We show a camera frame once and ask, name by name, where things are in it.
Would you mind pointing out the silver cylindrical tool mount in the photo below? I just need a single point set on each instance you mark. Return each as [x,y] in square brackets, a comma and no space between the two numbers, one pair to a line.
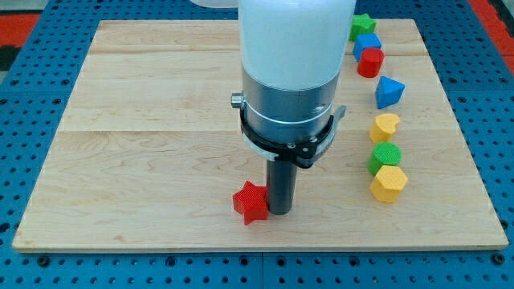
[296,126]

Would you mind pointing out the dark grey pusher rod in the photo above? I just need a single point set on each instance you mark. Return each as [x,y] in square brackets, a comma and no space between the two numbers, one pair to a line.
[281,182]

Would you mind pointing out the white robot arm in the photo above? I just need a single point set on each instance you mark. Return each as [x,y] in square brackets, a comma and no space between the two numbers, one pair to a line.
[292,52]

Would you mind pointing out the red star block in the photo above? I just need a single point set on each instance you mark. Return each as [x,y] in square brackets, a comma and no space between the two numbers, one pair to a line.
[251,202]

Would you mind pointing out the yellow hexagon block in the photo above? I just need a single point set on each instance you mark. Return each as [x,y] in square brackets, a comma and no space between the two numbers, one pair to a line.
[388,183]

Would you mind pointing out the green star block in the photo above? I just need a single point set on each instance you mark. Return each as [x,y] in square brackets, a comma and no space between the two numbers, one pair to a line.
[361,24]

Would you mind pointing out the yellow heart block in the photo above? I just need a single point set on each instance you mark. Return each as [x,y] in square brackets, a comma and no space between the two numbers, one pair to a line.
[384,127]

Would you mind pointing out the green cylinder block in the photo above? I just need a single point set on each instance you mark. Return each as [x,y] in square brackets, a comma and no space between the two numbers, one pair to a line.
[384,153]

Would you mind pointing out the blue triangle block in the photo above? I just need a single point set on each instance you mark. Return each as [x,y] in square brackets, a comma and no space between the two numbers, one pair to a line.
[388,92]

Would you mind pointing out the red cylinder block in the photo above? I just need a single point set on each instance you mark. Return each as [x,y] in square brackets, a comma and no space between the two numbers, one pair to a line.
[370,62]

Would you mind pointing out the blue cube block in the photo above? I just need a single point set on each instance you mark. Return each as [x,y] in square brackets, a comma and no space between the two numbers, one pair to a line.
[363,42]

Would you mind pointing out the wooden board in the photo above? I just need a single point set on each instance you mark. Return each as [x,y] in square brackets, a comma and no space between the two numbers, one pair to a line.
[149,153]

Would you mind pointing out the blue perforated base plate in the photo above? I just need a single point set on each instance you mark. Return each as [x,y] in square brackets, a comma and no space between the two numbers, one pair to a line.
[471,67]

